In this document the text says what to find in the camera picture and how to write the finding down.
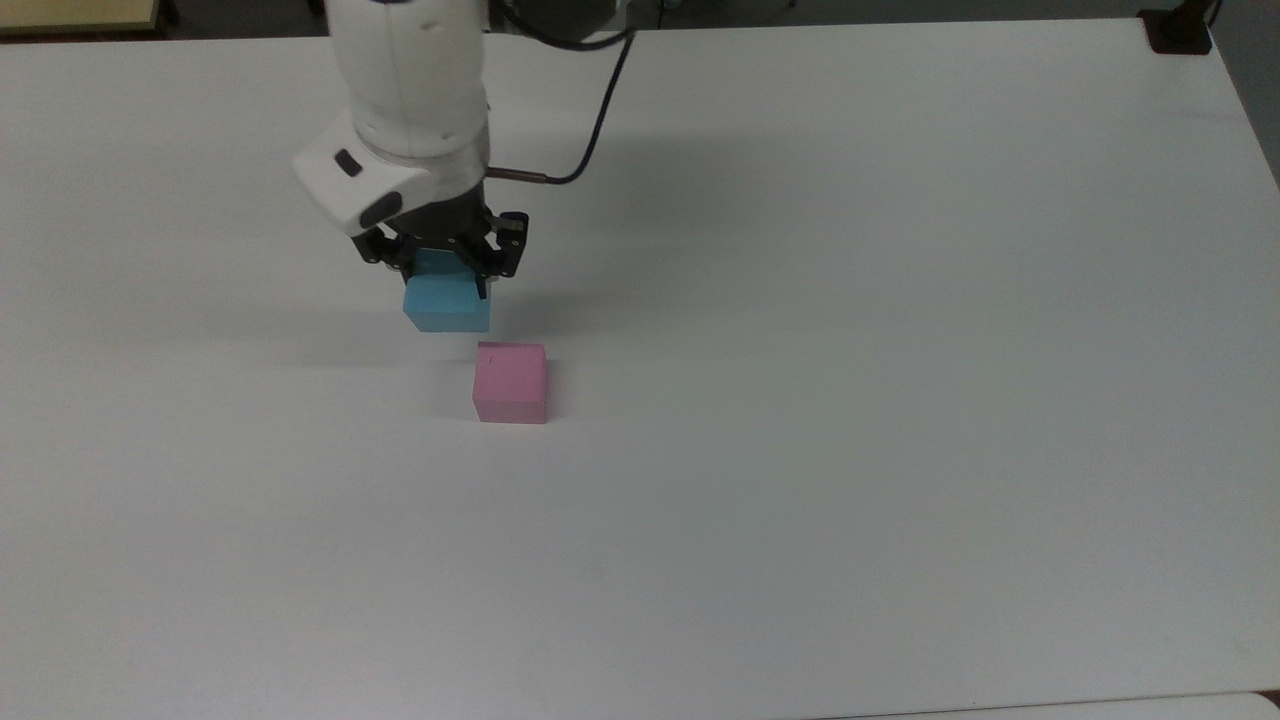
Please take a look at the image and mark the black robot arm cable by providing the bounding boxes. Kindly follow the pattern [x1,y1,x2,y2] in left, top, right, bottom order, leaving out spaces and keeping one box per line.
[487,0,641,187]

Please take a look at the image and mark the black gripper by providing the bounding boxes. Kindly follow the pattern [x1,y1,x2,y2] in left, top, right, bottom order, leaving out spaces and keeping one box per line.
[352,178,531,300]

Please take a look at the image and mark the light wooden board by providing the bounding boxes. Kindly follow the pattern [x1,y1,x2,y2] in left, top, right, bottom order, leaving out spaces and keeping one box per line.
[0,0,181,39]

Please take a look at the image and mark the blue cube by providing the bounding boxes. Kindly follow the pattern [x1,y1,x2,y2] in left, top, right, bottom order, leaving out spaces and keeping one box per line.
[402,247,493,334]

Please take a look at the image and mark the pink cube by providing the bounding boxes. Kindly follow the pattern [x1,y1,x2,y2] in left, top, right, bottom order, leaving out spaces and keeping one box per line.
[472,341,549,425]

